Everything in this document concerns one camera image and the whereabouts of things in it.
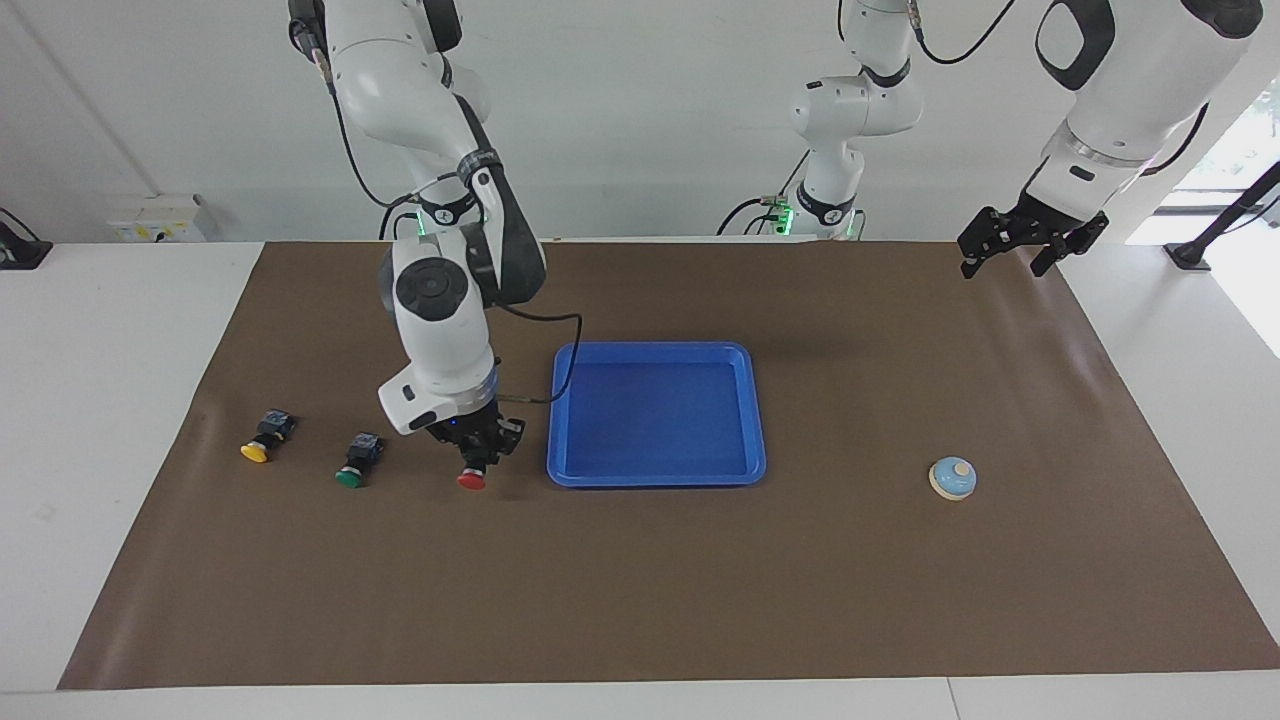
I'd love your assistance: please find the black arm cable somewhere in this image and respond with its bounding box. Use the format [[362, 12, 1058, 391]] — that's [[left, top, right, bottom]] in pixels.
[[300, 20, 584, 406], [905, 0, 1211, 177]]

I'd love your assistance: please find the black tripod stand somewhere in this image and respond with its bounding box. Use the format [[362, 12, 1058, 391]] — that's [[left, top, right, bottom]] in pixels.
[[1165, 160, 1280, 271]]

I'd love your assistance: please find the white power strip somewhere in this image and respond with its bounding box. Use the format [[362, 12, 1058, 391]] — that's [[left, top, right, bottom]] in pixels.
[[108, 195, 216, 243]]

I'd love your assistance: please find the black left base cable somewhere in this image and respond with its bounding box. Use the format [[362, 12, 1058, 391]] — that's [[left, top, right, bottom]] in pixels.
[[716, 150, 811, 236]]

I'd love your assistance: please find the black stand foot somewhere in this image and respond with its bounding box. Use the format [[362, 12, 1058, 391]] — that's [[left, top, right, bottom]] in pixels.
[[0, 207, 53, 271]]

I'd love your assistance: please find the green push button switch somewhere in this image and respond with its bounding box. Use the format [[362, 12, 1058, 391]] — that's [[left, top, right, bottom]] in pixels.
[[335, 432, 385, 490]]

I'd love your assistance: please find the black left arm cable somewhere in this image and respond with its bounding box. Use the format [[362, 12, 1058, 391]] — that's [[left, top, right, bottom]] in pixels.
[[905, 0, 1211, 177]]

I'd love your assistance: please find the yellow push button switch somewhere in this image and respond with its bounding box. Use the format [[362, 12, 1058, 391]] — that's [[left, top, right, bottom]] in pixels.
[[240, 408, 297, 464]]

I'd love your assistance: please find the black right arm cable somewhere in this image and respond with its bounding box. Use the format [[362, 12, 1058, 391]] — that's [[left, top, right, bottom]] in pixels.
[[300, 20, 584, 406]]

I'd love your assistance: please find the brown paper mat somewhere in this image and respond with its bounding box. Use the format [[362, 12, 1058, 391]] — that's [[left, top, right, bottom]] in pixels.
[[58, 238, 1280, 691]]

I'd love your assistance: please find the light blue desk bell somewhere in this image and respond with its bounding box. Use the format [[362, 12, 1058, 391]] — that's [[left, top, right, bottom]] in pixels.
[[928, 456, 979, 502]]

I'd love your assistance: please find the blue plastic tray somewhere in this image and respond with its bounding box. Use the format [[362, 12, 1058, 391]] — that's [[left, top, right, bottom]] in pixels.
[[546, 341, 768, 489]]

